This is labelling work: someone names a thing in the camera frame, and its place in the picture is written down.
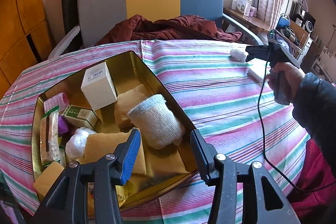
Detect white foam block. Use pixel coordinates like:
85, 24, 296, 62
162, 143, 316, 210
247, 63, 270, 83

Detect white knitted sock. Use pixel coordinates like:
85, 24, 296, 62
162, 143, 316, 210
127, 94, 185, 149

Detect yellow sponge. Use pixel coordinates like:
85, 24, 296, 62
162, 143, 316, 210
84, 131, 147, 176
114, 84, 150, 132
33, 161, 64, 197

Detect green small carton box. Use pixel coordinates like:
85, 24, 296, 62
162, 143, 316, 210
62, 105, 98, 130

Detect white plastic bag ball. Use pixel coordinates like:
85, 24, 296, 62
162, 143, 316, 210
65, 127, 96, 161

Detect beige ointment carton box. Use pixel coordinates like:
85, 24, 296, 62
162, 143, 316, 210
81, 61, 117, 111

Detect purple snack pouch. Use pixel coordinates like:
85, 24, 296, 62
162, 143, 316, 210
58, 115, 69, 137

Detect green biscuit pack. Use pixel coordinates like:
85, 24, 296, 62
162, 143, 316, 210
40, 106, 60, 166

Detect yellow patterned sock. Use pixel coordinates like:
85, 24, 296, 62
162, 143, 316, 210
88, 182, 129, 218

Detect dark sleeve forearm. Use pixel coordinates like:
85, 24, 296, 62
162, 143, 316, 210
293, 73, 335, 165

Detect person right hand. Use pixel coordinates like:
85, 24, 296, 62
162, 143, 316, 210
266, 63, 305, 105

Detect wooden side desk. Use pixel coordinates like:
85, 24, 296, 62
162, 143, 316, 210
223, 6, 313, 62

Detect white boxes on desk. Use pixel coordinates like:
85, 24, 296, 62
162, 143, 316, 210
231, 0, 257, 17

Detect gold tin tray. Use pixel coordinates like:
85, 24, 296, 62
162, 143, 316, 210
31, 50, 199, 212

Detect maroon jacket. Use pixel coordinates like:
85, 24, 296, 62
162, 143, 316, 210
96, 14, 242, 45

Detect red pink blanket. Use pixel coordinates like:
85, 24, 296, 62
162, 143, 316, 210
288, 139, 335, 223

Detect grey yellow blue armchair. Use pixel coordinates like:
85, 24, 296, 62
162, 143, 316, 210
49, 0, 262, 59

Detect orange wooden wardrobe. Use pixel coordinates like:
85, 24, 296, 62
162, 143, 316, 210
1, 0, 56, 96

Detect black rolled mat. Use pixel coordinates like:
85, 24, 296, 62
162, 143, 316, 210
60, 0, 82, 38

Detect black cable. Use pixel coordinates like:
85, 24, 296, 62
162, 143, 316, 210
257, 60, 336, 193

